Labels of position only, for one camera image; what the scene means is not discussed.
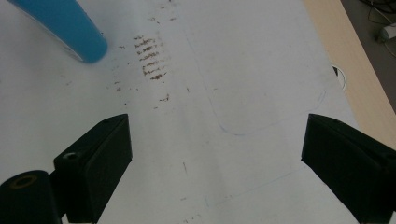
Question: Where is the round table cable grommet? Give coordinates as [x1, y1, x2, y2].
[332, 64, 347, 91]

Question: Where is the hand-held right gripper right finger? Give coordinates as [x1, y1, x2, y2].
[300, 113, 396, 224]

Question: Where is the black cable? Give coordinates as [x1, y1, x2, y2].
[358, 0, 396, 26]

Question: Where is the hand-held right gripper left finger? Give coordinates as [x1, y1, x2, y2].
[53, 113, 134, 224]

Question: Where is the blue tube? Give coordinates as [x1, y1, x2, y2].
[7, 0, 109, 64]

